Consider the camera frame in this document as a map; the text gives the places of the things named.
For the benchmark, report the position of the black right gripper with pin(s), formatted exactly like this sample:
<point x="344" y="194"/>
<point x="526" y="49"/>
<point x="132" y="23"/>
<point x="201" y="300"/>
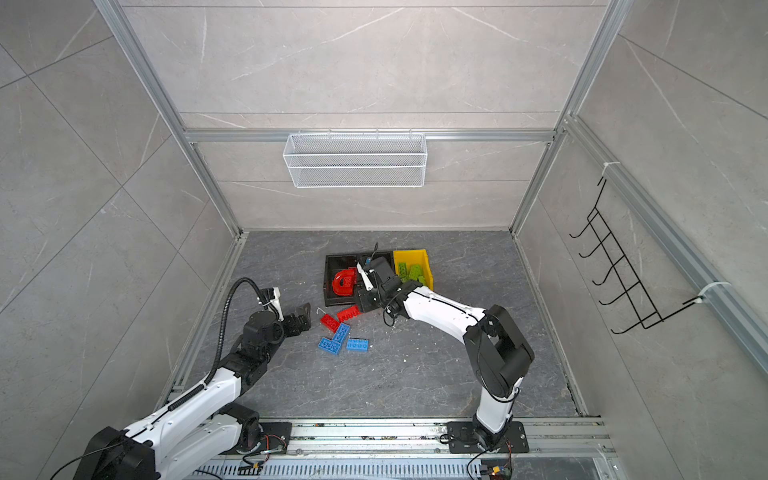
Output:
<point x="364" y="302"/>

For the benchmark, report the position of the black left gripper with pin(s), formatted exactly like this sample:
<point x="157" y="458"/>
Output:
<point x="304" y="322"/>

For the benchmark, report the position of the red lego plate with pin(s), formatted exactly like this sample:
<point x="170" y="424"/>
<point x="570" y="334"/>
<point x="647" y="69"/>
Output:
<point x="330" y="322"/>

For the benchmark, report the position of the blue long lego brick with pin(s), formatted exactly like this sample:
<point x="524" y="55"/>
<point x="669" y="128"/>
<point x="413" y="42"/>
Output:
<point x="341" y="333"/>

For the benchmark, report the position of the red long lego brick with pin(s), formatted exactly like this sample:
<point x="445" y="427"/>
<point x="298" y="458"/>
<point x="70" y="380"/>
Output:
<point x="348" y="313"/>

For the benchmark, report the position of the green long lego brick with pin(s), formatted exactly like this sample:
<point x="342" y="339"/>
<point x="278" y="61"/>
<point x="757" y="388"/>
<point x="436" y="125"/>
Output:
<point x="416" y="273"/>

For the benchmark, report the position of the red arch lego piece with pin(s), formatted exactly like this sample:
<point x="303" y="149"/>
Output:
<point x="344" y="282"/>

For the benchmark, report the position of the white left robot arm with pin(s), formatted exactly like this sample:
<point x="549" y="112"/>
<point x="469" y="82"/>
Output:
<point x="204" y="421"/>

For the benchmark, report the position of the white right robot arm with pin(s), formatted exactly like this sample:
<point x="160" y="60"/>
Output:
<point x="499" y="354"/>

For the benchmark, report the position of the black plastic bin middle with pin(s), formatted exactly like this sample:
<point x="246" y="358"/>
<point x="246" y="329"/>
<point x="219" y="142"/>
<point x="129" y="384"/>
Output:
<point x="387" y="258"/>

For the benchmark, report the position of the black plastic bin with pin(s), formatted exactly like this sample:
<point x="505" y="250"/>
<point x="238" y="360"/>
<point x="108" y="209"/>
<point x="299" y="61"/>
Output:
<point x="387" y="258"/>
<point x="333" y="264"/>

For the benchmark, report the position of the yellow plastic bin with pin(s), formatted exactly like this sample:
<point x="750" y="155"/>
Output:
<point x="416" y="257"/>

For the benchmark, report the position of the black plastic bin left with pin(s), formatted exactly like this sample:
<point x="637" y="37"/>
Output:
<point x="333" y="264"/>

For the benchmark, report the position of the white wire mesh basket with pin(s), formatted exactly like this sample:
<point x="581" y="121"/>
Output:
<point x="356" y="160"/>

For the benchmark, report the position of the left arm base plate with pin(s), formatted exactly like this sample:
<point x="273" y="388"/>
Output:
<point x="270" y="435"/>

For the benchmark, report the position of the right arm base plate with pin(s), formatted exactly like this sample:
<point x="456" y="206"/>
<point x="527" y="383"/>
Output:
<point x="471" y="437"/>

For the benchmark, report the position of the black wire hook rack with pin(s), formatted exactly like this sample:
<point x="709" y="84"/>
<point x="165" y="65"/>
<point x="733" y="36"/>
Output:
<point x="621" y="269"/>

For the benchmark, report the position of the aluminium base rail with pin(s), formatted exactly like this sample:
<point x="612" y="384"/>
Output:
<point x="418" y="448"/>

